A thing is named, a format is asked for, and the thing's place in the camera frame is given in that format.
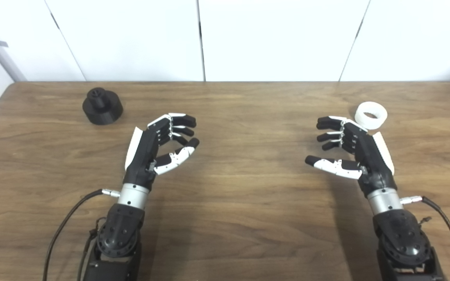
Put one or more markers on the round black plastic part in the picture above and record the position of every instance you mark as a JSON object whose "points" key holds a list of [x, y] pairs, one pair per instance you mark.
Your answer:
{"points": [[104, 112]]}

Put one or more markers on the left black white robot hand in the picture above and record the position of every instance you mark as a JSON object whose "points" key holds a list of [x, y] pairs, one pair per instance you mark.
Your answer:
{"points": [[143, 156]]}

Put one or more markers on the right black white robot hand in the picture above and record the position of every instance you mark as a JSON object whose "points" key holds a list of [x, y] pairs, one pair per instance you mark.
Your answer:
{"points": [[373, 160]]}

